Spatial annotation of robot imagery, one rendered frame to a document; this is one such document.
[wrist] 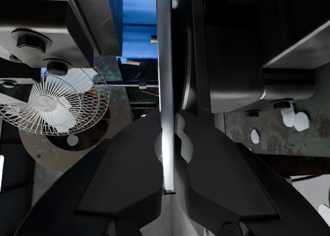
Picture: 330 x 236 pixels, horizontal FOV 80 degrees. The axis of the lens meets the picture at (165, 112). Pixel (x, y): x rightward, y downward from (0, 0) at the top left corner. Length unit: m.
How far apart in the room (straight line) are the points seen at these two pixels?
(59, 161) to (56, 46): 1.45
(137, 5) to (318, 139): 2.01
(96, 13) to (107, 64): 1.43
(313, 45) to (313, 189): 1.11
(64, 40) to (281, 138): 0.28
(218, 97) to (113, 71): 1.48
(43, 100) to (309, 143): 1.02
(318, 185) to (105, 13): 1.17
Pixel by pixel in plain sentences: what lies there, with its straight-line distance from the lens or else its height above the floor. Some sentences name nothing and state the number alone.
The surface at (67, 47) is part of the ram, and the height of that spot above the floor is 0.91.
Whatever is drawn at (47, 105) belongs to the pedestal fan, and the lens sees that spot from 1.11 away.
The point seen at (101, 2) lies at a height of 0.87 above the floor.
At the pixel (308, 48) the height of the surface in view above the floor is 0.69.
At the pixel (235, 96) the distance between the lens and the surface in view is 0.21.
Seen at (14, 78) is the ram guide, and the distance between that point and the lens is 0.37.
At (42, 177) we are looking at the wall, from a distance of 7.57.
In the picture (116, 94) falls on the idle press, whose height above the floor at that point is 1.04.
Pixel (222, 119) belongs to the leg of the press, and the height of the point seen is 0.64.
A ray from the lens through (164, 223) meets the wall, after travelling 7.27.
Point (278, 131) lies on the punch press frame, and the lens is 0.31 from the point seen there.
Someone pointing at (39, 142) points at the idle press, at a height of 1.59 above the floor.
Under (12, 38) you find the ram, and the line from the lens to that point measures 0.26.
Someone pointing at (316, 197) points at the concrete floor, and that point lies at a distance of 1.27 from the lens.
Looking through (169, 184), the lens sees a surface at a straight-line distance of 0.17.
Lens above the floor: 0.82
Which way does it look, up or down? 6 degrees down
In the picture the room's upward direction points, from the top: 91 degrees counter-clockwise
